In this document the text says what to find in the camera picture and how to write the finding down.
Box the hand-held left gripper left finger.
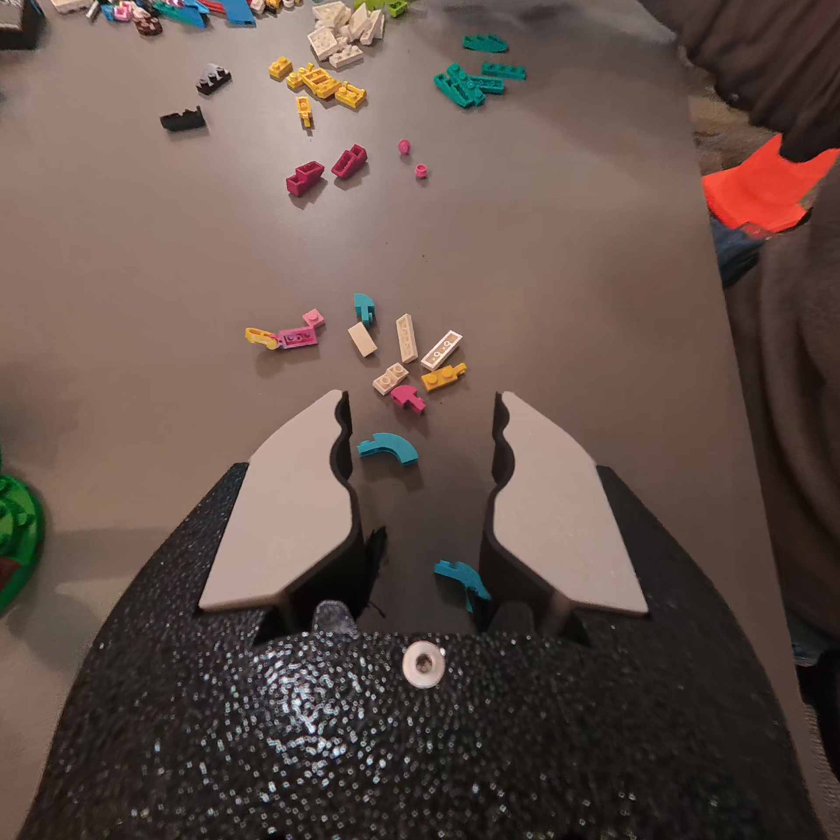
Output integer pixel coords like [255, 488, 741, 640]
[198, 390, 367, 634]

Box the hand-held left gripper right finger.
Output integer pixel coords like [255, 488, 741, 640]
[479, 391, 651, 634]

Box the teal curved lego piece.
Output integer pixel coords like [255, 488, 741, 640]
[357, 432, 420, 468]
[433, 559, 493, 613]

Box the green lego flower model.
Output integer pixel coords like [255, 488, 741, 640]
[0, 440, 48, 616]

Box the yellow lego hinge plate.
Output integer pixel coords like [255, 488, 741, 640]
[420, 362, 468, 393]

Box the white printed lego tile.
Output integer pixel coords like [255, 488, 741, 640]
[420, 330, 464, 371]

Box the pile of yellow lego pieces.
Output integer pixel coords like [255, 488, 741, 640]
[268, 56, 368, 110]

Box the pile of white lego pieces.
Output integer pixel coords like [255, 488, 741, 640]
[308, 0, 387, 70]

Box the pile of mixed colourful lego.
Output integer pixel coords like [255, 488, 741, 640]
[49, 0, 309, 37]

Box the person's brown sweater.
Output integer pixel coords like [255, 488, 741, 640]
[722, 154, 840, 664]

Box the blue fabric item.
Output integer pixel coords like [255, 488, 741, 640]
[710, 220, 767, 286]

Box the orange fabric item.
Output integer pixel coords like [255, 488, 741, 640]
[701, 134, 840, 235]

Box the group of teal green plates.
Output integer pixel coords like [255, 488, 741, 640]
[432, 32, 527, 110]

